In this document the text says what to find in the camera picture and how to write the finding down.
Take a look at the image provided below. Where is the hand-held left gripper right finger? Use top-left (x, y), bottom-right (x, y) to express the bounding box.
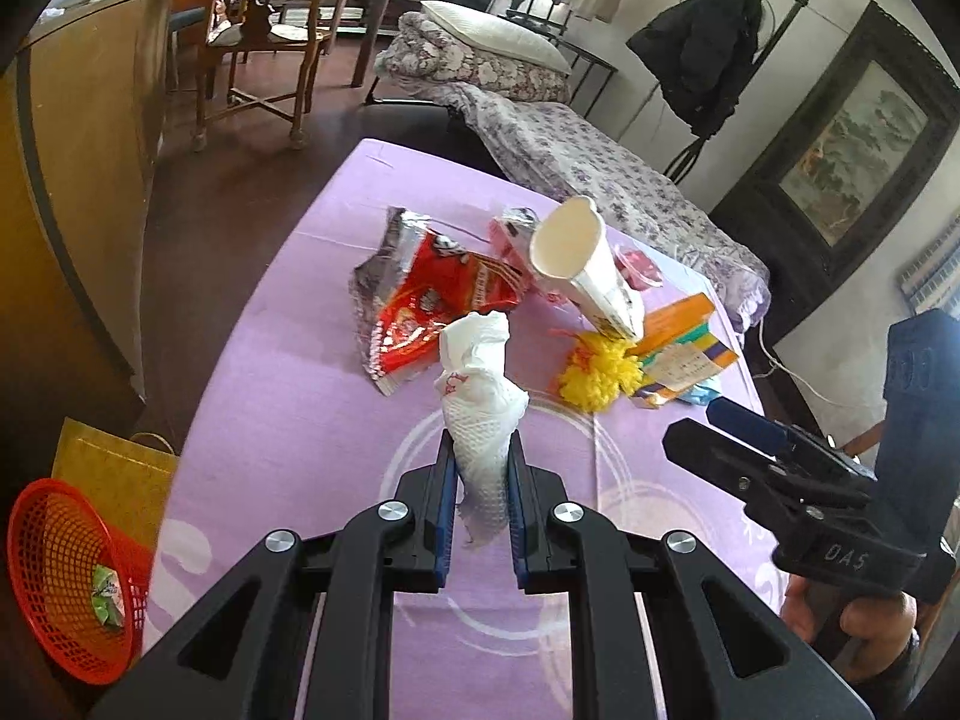
top-left (506, 429), bottom-right (875, 720)

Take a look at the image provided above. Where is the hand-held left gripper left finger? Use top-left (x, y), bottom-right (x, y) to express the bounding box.
top-left (88, 427), bottom-right (458, 720)

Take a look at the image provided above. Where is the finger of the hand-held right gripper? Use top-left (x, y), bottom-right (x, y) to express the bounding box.
top-left (664, 418), bottom-right (878, 518)
top-left (706, 397), bottom-right (856, 475)

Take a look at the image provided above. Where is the white tissue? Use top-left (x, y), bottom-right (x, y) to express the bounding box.
top-left (435, 313), bottom-right (530, 550)

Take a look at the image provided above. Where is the clear red-print plastic wrapper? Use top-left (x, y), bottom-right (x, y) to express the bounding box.
top-left (489, 206), bottom-right (548, 295)

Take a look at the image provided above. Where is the red plastic mesh basket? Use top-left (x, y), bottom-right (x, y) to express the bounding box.
top-left (7, 478), bottom-right (155, 686)

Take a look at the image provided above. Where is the person's right forearm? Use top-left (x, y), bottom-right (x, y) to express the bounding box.
top-left (844, 634), bottom-right (935, 717)

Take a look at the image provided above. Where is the person's right hand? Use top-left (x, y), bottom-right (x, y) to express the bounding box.
top-left (780, 574), bottom-right (920, 665)

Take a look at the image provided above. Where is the brown wooden furniture piece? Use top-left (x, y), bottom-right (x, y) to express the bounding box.
top-left (825, 420), bottom-right (890, 460)

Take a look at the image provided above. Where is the colourful cardboard box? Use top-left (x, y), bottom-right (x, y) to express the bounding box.
top-left (628, 292), bottom-right (742, 410)

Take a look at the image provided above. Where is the yellow fluffy pom-pom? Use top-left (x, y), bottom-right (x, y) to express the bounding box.
top-left (547, 326), bottom-right (642, 412)

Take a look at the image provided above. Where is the red jelly cup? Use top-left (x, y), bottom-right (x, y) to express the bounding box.
top-left (611, 244), bottom-right (665, 293)

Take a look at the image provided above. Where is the white crushed paper cup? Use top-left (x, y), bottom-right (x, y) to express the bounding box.
top-left (529, 196), bottom-right (646, 342)

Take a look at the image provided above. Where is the red foil snack wrapper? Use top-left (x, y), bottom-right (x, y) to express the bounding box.
top-left (350, 206), bottom-right (530, 397)

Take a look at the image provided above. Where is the dark framed painting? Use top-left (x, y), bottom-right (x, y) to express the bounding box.
top-left (709, 0), bottom-right (960, 282)

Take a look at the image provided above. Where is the floral bedsheet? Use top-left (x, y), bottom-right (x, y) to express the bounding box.
top-left (457, 82), bottom-right (773, 331)

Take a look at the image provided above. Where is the yellow paper bag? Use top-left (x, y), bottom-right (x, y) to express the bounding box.
top-left (51, 418), bottom-right (181, 563)

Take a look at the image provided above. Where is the green snack packet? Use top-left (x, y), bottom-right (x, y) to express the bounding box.
top-left (90, 566), bottom-right (127, 627)

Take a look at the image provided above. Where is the black jacket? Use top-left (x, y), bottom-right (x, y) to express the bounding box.
top-left (626, 0), bottom-right (766, 137)

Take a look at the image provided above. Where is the black metal rack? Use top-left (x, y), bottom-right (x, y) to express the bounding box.
top-left (517, 0), bottom-right (620, 113)

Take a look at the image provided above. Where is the black metal coat stand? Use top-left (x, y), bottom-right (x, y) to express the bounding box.
top-left (664, 0), bottom-right (830, 182)

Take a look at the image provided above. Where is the folded floral quilt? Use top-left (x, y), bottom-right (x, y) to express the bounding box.
top-left (375, 11), bottom-right (571, 102)

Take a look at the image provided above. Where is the white pillow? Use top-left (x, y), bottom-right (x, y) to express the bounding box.
top-left (420, 0), bottom-right (567, 72)

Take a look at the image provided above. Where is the wooden cabinet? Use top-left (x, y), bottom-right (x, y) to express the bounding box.
top-left (0, 0), bottom-right (177, 398)

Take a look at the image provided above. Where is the carved wooden chair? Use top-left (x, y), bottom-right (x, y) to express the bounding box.
top-left (191, 0), bottom-right (335, 151)

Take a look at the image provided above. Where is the wooden chair with blue seat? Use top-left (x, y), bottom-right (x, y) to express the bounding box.
top-left (166, 0), bottom-right (220, 87)

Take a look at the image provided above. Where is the white cable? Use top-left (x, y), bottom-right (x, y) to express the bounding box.
top-left (754, 319), bottom-right (886, 410)

